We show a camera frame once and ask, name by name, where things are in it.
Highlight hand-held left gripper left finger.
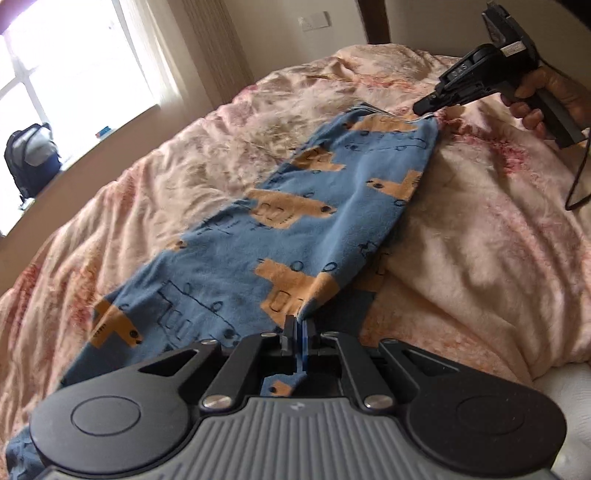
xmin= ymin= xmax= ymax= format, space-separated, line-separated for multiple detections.
xmin=139 ymin=316 xmax=298 ymax=412

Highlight white bed sheet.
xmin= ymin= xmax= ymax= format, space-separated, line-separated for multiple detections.
xmin=531 ymin=360 xmax=591 ymax=480

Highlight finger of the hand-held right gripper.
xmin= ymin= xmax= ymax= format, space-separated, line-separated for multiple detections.
xmin=412 ymin=90 xmax=490 ymax=116
xmin=429 ymin=78 xmax=469 ymax=99

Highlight person's right hand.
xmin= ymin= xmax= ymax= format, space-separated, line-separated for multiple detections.
xmin=501 ymin=65 xmax=591 ymax=139

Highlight white windowsill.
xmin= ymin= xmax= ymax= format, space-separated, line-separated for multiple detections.
xmin=0 ymin=104 xmax=163 ymax=237

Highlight white sheer curtain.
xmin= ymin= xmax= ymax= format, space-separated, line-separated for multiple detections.
xmin=111 ymin=0 xmax=184 ymax=109

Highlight blue printed pants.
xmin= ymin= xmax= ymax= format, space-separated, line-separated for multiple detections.
xmin=4 ymin=112 xmax=441 ymax=480

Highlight dark blue backpack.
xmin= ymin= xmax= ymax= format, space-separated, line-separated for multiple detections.
xmin=4 ymin=122 xmax=64 ymax=202

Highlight window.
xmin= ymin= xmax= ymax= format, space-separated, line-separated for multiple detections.
xmin=0 ymin=0 xmax=181 ymax=141

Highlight pink floral blanket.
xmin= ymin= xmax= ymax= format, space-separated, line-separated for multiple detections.
xmin=0 ymin=44 xmax=591 ymax=444

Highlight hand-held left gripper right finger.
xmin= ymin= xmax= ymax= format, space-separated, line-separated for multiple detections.
xmin=299 ymin=319 xmax=462 ymax=411

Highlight dark wooden post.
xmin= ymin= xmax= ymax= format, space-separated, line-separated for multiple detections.
xmin=355 ymin=0 xmax=393 ymax=45

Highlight white wall plate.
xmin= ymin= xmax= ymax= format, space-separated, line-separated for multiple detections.
xmin=298 ymin=11 xmax=331 ymax=32

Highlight beige curtain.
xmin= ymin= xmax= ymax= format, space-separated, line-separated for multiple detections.
xmin=179 ymin=0 xmax=256 ymax=89

